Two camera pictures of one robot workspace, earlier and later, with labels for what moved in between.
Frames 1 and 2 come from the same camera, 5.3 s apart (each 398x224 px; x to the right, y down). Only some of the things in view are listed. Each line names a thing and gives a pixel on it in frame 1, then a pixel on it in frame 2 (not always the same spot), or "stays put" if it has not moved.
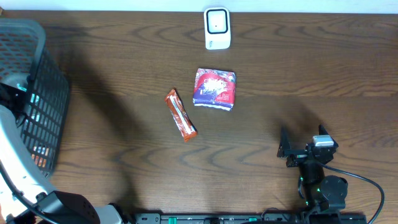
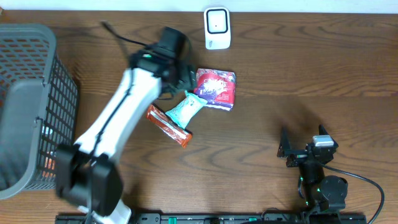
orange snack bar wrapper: (183, 121) -> (168, 126)
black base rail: (348, 218) stays put
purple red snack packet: (214, 88) stays put
